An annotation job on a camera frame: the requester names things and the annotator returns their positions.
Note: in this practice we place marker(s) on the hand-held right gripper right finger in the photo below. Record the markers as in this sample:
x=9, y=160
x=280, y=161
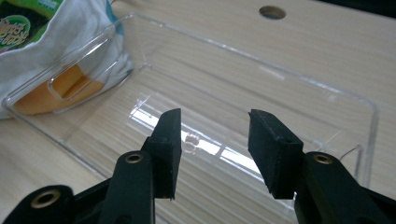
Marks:
x=277, y=155

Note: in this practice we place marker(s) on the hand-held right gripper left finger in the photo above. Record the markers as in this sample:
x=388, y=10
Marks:
x=165, y=155

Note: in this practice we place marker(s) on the clear plastic storage box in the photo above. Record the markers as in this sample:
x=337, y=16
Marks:
x=218, y=93

